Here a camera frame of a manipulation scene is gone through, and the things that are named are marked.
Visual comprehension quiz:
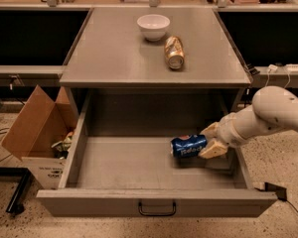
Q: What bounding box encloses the gold soda can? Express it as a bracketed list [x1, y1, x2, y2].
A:
[164, 36, 185, 69]

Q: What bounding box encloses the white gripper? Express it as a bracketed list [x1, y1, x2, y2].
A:
[199, 112, 251, 159]

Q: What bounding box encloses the white ceramic bowl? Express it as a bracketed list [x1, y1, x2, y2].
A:
[137, 14, 170, 41]

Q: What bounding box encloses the brown cardboard box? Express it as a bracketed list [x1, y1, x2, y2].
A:
[1, 85, 78, 189]

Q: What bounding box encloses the black floor power plug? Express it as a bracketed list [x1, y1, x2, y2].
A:
[255, 181, 287, 201]

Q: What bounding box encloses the grey cabinet counter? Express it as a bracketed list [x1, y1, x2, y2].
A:
[59, 6, 252, 117]

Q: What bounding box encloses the white power strip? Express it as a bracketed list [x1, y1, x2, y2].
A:
[286, 63, 298, 72]

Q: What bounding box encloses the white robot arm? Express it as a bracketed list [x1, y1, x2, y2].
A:
[199, 86, 298, 159]

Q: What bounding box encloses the grey open drawer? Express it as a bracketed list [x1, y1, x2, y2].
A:
[38, 89, 277, 217]

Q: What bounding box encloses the blue pepsi can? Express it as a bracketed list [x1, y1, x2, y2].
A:
[171, 135, 208, 158]

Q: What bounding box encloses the crumpled trash in box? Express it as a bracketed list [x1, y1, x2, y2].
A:
[51, 131, 75, 159]

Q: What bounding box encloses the black metal stand leg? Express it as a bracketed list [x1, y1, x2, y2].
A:
[0, 167, 32, 215]

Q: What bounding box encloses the black drawer handle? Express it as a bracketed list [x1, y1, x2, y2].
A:
[138, 201, 177, 217]

